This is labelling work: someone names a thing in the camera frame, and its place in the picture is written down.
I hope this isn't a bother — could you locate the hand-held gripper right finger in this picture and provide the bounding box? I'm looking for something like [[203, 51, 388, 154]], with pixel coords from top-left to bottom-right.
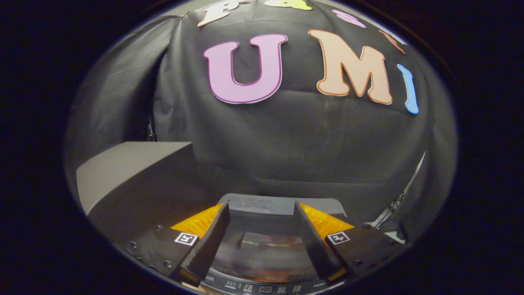
[[294, 201, 408, 283]]

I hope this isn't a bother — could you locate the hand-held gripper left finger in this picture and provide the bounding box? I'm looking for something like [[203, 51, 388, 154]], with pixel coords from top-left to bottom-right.
[[119, 202, 230, 287]]

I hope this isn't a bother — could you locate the grey washing machine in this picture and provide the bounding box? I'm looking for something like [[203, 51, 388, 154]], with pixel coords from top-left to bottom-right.
[[201, 193, 348, 295]]

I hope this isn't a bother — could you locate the white door dark cabinet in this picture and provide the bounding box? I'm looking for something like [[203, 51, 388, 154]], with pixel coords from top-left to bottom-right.
[[76, 141, 217, 246]]

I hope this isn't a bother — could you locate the black backdrop cloth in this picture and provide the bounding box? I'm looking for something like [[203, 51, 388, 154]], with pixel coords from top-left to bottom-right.
[[65, 0, 458, 242]]

